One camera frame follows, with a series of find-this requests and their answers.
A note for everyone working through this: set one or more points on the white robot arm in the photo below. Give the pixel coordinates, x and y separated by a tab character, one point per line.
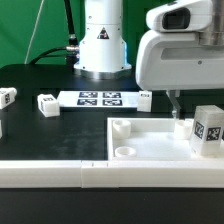
102	50

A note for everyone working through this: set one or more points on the white front fence wall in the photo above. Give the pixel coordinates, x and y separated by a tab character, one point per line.
111	174

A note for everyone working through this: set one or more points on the white square tabletop part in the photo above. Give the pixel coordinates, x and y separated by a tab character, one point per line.
153	139

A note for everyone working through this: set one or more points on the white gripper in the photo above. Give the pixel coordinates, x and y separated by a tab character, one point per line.
183	49

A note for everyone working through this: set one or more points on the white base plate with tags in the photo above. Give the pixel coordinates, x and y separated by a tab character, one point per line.
98	99

